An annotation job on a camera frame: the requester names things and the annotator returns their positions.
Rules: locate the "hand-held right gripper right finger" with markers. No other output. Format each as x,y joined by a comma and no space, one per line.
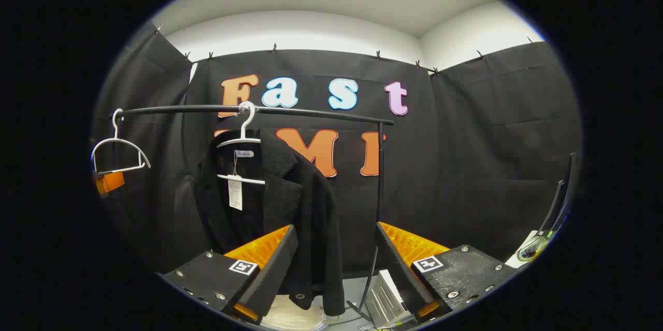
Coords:
399,274

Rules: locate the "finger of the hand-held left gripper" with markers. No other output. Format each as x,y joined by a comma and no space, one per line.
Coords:
110,183

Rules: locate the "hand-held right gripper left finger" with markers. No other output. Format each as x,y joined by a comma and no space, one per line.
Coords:
274,274

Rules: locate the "white laundry hamper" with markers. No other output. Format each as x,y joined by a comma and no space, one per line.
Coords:
290,315

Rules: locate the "black jacket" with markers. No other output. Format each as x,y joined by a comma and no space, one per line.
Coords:
305,206

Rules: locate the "white hanger with jacket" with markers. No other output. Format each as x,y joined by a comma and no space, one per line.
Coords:
241,179

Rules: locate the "empty white hanger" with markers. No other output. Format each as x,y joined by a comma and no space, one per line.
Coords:
116,129

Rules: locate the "black metal clothes rack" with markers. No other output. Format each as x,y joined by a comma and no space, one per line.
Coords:
311,112

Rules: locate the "grey ribbed metal panel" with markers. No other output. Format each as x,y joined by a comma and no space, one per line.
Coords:
386,302

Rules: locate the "white paper garment tag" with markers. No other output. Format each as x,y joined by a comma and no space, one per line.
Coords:
235,193

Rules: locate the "black backdrop cloth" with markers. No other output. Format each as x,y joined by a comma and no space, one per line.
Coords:
466,165

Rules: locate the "white round device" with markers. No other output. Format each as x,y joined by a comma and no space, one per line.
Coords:
531,249

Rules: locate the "black slanted stand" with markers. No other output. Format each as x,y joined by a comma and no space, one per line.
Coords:
562,196

